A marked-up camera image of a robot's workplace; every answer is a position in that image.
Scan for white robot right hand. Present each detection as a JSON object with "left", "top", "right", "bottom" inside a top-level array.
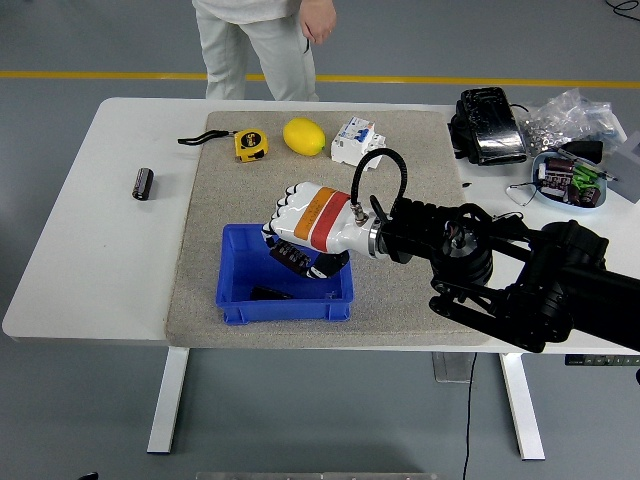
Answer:
[{"left": 259, "top": 182, "right": 376, "bottom": 281}]

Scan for person's left hand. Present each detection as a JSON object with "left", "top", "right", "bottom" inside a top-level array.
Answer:
[{"left": 298, "top": 0, "right": 337, "bottom": 45}]

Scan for dark battery with white print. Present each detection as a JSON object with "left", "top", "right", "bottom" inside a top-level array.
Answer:
[{"left": 268, "top": 239, "right": 315, "bottom": 275}]

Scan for plain dark cylindrical battery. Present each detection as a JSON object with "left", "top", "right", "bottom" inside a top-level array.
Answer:
[{"left": 249, "top": 284, "right": 295, "bottom": 301}]

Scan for blue plastic box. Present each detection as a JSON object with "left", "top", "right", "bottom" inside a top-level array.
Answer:
[{"left": 214, "top": 223, "right": 355, "bottom": 325}]

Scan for dark brown cylindrical battery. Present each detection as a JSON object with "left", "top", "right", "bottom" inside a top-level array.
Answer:
[{"left": 131, "top": 167, "right": 154, "bottom": 202}]

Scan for grey under-table control box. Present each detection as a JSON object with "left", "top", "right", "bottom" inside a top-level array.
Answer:
[{"left": 432, "top": 352, "right": 475, "bottom": 384}]

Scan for person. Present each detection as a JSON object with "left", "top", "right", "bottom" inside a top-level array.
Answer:
[{"left": 192, "top": 0, "right": 337, "bottom": 102}]

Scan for white circuit breaker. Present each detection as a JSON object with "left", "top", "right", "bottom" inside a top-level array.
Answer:
[{"left": 329, "top": 115, "right": 387, "bottom": 167}]

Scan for yellow lemon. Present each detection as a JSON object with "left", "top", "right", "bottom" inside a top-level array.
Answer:
[{"left": 282, "top": 117, "right": 327, "bottom": 158}]

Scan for grey-brown table mat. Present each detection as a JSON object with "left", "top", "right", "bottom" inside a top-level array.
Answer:
[{"left": 164, "top": 110, "right": 500, "bottom": 347}]

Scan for white table leg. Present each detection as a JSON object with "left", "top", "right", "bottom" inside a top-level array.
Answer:
[
  {"left": 146, "top": 345, "right": 191, "bottom": 455},
  {"left": 499, "top": 352, "right": 546, "bottom": 461}
]

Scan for black wrapped power pack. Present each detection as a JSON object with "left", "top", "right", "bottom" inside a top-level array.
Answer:
[{"left": 447, "top": 86, "right": 529, "bottom": 166}]

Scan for light blue shallow bowl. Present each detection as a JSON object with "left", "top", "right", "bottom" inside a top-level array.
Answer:
[{"left": 529, "top": 150, "right": 609, "bottom": 214}]

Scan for striped electronic component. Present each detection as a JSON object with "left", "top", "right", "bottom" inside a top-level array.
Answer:
[{"left": 539, "top": 172, "right": 571, "bottom": 199}]

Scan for brown capacitor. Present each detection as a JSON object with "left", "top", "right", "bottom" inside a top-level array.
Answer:
[{"left": 543, "top": 155, "right": 575, "bottom": 175}]

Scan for clear bag of screws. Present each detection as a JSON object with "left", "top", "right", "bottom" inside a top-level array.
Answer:
[{"left": 514, "top": 88, "right": 626, "bottom": 154}]

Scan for green plastic connectors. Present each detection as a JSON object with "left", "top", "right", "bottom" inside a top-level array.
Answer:
[{"left": 569, "top": 165, "right": 600, "bottom": 190}]

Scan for small black block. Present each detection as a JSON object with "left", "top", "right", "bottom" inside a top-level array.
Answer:
[{"left": 557, "top": 139, "right": 604, "bottom": 164}]

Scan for black pen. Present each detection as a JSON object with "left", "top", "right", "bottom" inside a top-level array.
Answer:
[{"left": 557, "top": 147, "right": 619, "bottom": 182}]

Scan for table height control panel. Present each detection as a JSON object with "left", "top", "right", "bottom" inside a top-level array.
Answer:
[{"left": 564, "top": 353, "right": 640, "bottom": 367}]

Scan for yellow tape measure with strap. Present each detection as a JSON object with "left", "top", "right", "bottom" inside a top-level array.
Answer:
[{"left": 177, "top": 128, "right": 270, "bottom": 164}]

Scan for thin wire loop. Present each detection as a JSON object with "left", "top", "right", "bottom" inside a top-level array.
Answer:
[{"left": 506, "top": 180, "right": 539, "bottom": 207}]

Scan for black hanging power cable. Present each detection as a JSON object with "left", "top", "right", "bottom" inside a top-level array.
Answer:
[{"left": 460, "top": 353, "right": 479, "bottom": 480}]

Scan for black floor cable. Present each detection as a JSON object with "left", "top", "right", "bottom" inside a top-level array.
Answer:
[{"left": 604, "top": 0, "right": 640, "bottom": 21}]

